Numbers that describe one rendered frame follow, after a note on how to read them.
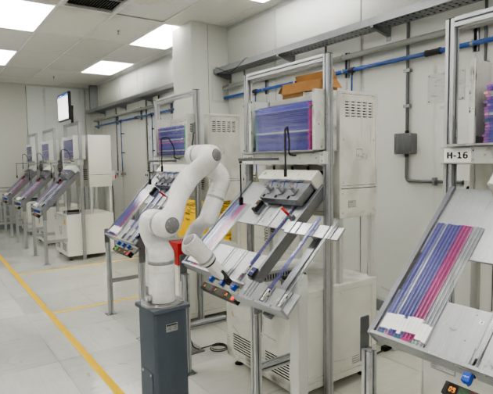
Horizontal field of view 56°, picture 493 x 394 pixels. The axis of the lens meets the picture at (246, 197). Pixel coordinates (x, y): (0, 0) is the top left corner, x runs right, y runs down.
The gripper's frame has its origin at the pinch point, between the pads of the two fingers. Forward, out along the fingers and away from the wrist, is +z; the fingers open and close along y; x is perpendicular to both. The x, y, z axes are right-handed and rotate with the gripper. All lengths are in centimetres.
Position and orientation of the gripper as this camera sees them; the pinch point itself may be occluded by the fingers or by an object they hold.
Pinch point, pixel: (227, 281)
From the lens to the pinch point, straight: 237.5
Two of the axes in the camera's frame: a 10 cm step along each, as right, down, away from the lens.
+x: 5.9, -7.2, 3.7
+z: 5.6, 6.9, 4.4
